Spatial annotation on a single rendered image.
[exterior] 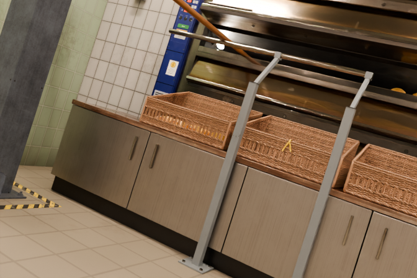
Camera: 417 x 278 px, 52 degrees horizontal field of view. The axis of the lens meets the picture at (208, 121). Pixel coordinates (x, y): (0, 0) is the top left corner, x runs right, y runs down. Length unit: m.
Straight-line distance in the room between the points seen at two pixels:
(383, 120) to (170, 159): 1.20
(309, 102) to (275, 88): 0.24
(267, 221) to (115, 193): 0.89
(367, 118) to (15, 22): 1.96
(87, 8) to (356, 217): 2.38
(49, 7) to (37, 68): 0.32
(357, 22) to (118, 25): 1.73
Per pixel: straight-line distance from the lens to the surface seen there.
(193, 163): 2.27
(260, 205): 2.13
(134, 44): 3.29
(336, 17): 2.78
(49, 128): 3.41
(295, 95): 2.70
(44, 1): 2.41
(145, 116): 2.50
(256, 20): 2.75
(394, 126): 2.58
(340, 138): 2.00
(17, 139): 2.48
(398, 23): 2.74
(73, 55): 3.39
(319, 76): 2.69
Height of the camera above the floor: 0.70
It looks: level
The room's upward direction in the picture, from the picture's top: 18 degrees clockwise
